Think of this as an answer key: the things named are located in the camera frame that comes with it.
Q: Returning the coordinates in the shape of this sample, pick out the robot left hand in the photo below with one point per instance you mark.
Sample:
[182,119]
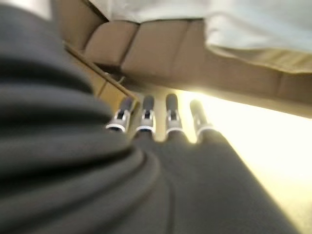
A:
[97,182]

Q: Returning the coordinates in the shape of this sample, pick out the white duvet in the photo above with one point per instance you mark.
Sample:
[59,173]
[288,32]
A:
[256,24]

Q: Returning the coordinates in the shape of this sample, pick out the mattress with white sheet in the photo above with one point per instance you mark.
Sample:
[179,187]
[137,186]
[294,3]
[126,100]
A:
[146,9]

